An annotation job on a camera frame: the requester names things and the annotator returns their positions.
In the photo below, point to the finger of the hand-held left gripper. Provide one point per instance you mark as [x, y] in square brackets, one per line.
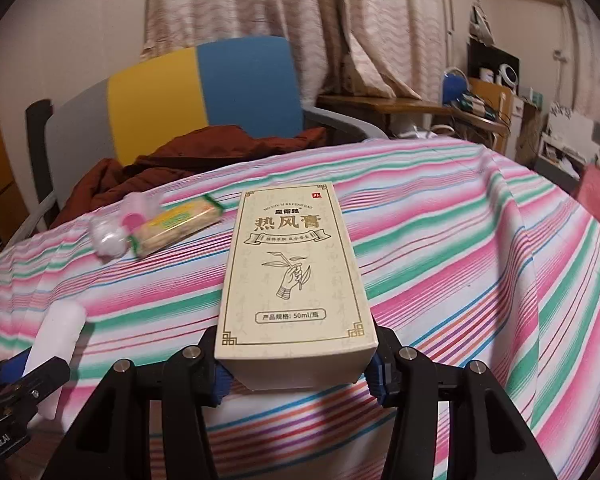
[40, 380]
[12, 367]

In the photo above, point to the small white round fan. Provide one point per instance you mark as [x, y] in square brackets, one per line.
[507, 75]

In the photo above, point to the wooden desk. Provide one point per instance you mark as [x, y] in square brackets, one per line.
[380, 105]

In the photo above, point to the black monitor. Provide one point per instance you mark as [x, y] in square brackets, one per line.
[490, 57]

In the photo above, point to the pale fabric wardrobe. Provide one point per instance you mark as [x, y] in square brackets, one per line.
[595, 50]

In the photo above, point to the cream printed box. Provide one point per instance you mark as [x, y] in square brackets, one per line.
[290, 285]

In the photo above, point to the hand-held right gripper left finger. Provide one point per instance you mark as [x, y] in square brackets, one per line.
[222, 385]

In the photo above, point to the grey yellow blue chair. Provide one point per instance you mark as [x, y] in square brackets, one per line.
[155, 95]

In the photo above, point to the yellow green cracker packet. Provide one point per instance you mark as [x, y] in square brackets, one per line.
[180, 225]

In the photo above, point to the white shelf unit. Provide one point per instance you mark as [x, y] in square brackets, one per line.
[570, 145]

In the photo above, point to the pink patterned curtain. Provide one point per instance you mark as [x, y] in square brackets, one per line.
[240, 5]
[395, 25]

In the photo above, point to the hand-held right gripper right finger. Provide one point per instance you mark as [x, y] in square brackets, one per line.
[375, 385]

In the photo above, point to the blue round container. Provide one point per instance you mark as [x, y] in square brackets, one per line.
[454, 90]

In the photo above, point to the brown jacket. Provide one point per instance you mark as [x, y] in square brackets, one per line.
[190, 155]

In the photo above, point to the striped tablecloth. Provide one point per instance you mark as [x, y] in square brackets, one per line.
[455, 260]

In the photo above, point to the white foam cylinder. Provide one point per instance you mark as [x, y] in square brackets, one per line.
[60, 330]

